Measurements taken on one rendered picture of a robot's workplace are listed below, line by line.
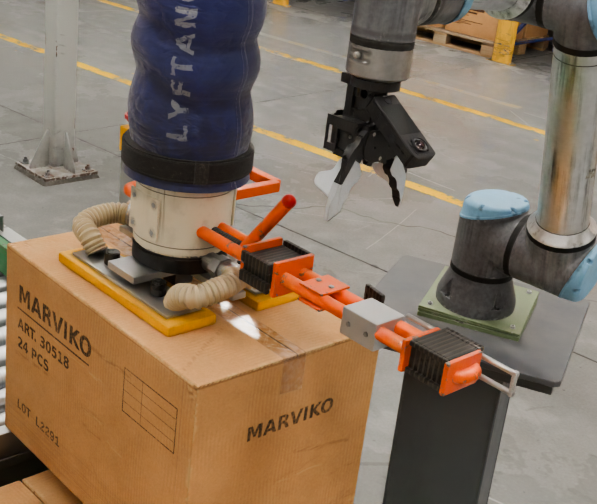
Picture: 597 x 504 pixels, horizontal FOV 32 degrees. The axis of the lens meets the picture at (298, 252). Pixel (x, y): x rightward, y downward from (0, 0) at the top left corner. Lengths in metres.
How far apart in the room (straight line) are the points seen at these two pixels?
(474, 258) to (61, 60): 3.28
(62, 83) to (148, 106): 3.66
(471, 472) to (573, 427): 1.14
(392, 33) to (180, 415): 0.66
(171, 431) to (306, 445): 0.27
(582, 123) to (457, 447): 0.88
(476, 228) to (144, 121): 0.95
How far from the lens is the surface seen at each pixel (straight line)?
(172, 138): 1.70
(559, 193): 2.24
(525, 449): 3.54
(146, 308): 1.76
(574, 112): 2.14
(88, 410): 1.89
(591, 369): 4.15
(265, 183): 2.02
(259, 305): 1.82
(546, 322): 2.59
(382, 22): 1.44
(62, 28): 5.30
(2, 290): 2.99
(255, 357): 1.67
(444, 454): 2.63
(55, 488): 2.15
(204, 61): 1.67
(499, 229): 2.39
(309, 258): 1.67
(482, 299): 2.46
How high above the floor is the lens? 1.79
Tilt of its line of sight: 22 degrees down
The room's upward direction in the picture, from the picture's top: 7 degrees clockwise
